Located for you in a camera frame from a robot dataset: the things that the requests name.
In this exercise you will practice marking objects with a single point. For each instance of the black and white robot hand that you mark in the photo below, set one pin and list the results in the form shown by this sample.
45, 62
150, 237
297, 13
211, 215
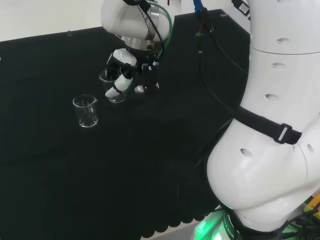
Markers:
150, 75

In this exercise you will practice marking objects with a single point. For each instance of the clear glass beaker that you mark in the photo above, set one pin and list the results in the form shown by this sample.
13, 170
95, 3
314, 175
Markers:
86, 115
119, 100

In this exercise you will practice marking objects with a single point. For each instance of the black table cloth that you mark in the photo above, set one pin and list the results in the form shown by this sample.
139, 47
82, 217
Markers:
100, 162

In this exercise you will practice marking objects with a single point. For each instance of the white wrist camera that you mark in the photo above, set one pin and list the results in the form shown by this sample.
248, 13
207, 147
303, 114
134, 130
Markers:
123, 57

